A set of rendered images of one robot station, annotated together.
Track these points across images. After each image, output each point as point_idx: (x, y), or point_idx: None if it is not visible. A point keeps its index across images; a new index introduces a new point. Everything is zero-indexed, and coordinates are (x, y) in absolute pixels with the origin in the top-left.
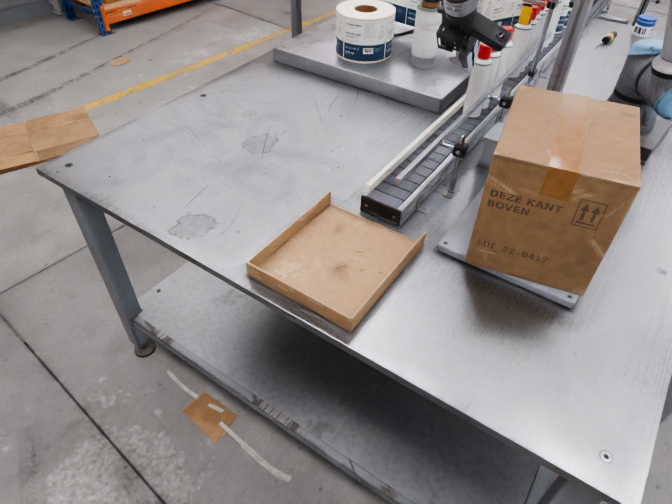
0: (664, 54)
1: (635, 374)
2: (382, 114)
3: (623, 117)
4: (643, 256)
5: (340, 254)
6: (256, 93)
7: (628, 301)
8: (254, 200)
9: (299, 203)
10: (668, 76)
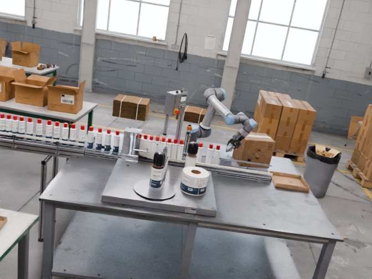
0: (209, 125)
1: None
2: (223, 185)
3: None
4: None
5: (287, 182)
6: (245, 212)
7: None
8: (290, 197)
9: (281, 190)
10: (210, 128)
